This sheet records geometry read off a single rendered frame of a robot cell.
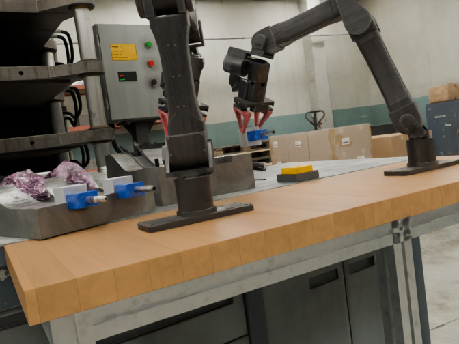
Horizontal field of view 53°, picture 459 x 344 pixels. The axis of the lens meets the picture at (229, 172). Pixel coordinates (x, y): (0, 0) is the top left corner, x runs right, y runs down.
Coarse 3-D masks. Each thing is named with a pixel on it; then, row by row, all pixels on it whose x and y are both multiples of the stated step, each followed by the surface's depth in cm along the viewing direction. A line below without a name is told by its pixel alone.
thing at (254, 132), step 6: (258, 126) 133; (240, 132) 132; (246, 132) 130; (252, 132) 128; (258, 132) 128; (264, 132) 126; (270, 132) 124; (240, 138) 133; (246, 138) 131; (252, 138) 129; (258, 138) 128; (264, 138) 129; (240, 144) 133; (246, 144) 131; (252, 144) 131; (258, 144) 132
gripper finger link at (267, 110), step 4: (252, 108) 126; (256, 108) 126; (260, 108) 127; (264, 108) 128; (268, 108) 130; (272, 108) 130; (256, 112) 127; (260, 112) 132; (264, 112) 130; (268, 112) 129; (272, 112) 130; (256, 116) 134; (264, 116) 130; (268, 116) 131; (256, 120) 134; (264, 120) 131; (256, 124) 134; (260, 124) 132
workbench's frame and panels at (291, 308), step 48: (0, 288) 84; (288, 288) 121; (336, 288) 130; (0, 336) 84; (144, 336) 99; (192, 336) 105; (240, 336) 113; (288, 336) 120; (336, 336) 129; (384, 336) 140
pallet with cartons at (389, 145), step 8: (376, 136) 617; (384, 136) 573; (392, 136) 536; (400, 136) 543; (376, 144) 552; (384, 144) 543; (392, 144) 535; (400, 144) 543; (376, 152) 554; (384, 152) 545; (392, 152) 535; (400, 152) 543
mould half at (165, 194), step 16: (112, 160) 128; (128, 160) 126; (160, 160) 129; (240, 160) 114; (112, 176) 130; (144, 176) 109; (160, 176) 103; (224, 176) 112; (240, 176) 114; (160, 192) 103; (224, 192) 111
